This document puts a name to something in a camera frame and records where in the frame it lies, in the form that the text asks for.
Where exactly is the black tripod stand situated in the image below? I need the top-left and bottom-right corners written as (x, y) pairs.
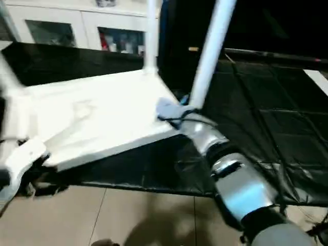
top-left (307, 217), bottom-right (328, 239)

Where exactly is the red labelled package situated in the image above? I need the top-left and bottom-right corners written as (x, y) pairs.
top-left (99, 32), bottom-right (109, 51)

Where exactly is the black metal rail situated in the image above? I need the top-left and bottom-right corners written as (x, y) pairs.
top-left (224, 48), bottom-right (328, 64)

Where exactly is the black work mat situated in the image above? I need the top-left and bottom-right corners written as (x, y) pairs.
top-left (0, 40), bottom-right (328, 207)

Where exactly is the white plastic table leg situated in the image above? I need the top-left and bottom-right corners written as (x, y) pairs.
top-left (142, 0), bottom-right (161, 75)
top-left (0, 48), bottom-right (25, 93)
top-left (189, 0), bottom-right (238, 110)

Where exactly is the white glass-door cabinet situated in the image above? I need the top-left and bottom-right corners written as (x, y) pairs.
top-left (0, 0), bottom-right (161, 56)

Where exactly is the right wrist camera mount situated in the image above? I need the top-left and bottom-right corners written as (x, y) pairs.
top-left (155, 97), bottom-right (199, 122)

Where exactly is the white plastic table top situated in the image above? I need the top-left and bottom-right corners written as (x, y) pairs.
top-left (0, 68), bottom-right (182, 172)

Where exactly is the white flat strip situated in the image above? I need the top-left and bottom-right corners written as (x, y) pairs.
top-left (303, 68), bottom-right (328, 95)

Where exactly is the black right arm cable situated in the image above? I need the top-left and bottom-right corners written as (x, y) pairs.
top-left (158, 109), bottom-right (328, 239)

